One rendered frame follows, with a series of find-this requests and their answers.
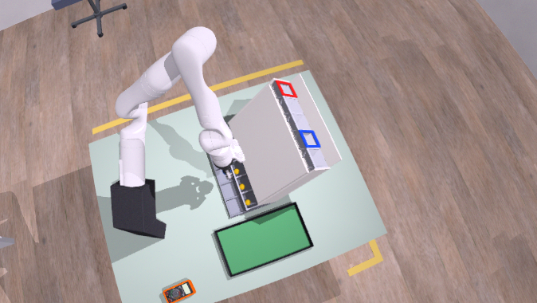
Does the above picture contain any orange pocket multimeter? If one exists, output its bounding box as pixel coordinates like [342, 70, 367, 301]
[163, 280, 196, 303]

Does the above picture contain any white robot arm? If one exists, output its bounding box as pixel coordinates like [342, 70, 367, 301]
[115, 26, 245, 187]

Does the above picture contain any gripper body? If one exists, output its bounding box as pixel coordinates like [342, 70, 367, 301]
[214, 159, 233, 172]

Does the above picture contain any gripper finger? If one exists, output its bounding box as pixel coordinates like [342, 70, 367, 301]
[222, 166, 233, 179]

